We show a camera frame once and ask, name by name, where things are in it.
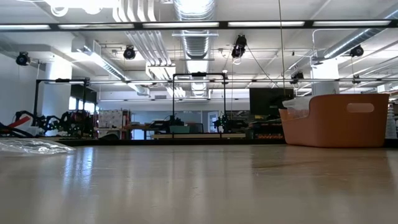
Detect teal storage box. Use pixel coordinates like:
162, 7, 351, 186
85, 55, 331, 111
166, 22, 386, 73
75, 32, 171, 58
169, 124, 190, 134

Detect background wooden workbench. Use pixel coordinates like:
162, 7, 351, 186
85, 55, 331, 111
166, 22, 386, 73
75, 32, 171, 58
151, 133, 247, 139

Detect black monitor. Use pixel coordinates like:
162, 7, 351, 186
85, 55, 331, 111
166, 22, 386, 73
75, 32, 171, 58
249, 88, 295, 118

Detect black ceiling spotlight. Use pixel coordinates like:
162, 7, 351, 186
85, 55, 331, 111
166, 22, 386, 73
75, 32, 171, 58
290, 70, 305, 85
231, 34, 248, 59
123, 45, 137, 60
349, 44, 364, 58
15, 51, 31, 67

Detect white board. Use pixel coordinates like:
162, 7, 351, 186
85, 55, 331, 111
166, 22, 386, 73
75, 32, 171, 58
98, 109, 124, 129

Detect black overhead crossbar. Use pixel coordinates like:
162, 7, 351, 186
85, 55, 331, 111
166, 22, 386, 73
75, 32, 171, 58
0, 19, 398, 31

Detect background black robot rig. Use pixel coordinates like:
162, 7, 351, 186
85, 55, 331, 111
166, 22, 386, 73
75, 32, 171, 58
15, 110, 96, 138

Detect orange plastic bin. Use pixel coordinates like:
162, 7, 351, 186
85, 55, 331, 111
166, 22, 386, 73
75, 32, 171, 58
279, 93, 390, 149

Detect red background bar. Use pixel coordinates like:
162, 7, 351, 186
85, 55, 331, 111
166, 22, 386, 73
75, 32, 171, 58
7, 115, 32, 129

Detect stack of white cups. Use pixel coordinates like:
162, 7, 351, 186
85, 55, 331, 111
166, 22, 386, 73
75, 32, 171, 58
385, 102, 398, 140

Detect black metal table frame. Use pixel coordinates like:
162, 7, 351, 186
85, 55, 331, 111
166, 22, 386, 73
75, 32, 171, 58
57, 138, 398, 146

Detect black background rig frame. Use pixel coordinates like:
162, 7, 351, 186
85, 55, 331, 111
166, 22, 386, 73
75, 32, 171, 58
172, 72, 227, 139
33, 77, 91, 125

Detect silver ribbed ventilation duct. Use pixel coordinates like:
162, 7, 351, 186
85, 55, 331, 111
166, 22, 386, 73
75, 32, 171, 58
172, 0, 218, 60
320, 9, 398, 60

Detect thin hanging cable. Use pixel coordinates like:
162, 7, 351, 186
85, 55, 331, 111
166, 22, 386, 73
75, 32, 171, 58
278, 0, 285, 94

